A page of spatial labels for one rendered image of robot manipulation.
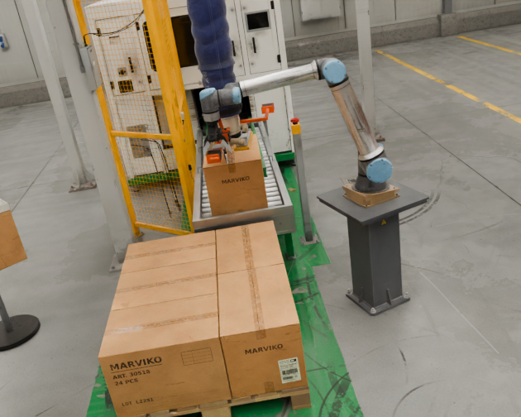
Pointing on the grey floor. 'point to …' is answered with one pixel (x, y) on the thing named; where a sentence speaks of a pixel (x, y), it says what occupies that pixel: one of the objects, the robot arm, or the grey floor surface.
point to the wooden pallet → (300, 400)
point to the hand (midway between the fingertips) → (217, 155)
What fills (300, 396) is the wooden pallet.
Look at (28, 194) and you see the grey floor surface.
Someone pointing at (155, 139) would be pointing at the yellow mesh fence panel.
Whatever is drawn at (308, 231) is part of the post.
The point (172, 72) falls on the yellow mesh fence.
